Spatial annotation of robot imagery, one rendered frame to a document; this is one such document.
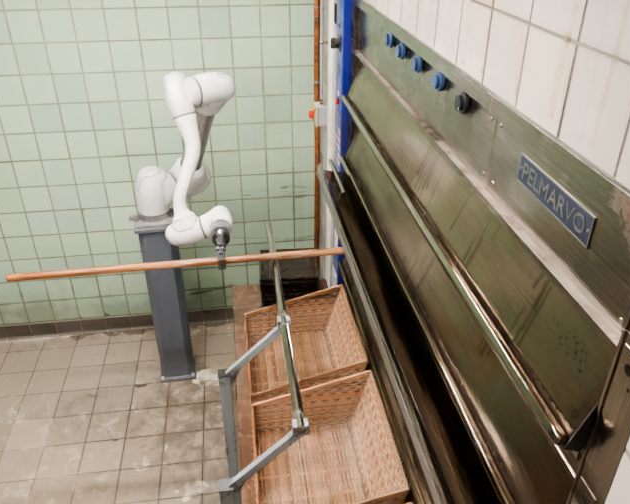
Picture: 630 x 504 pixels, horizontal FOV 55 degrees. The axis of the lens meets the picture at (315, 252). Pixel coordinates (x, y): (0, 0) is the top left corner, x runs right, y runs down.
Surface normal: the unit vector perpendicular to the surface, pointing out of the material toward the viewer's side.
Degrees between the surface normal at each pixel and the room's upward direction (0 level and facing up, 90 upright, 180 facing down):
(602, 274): 90
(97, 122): 90
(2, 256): 90
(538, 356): 70
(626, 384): 90
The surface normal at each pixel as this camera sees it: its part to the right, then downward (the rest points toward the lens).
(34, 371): 0.00, -0.86
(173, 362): 0.18, 0.50
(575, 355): -0.93, -0.22
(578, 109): -0.99, 0.07
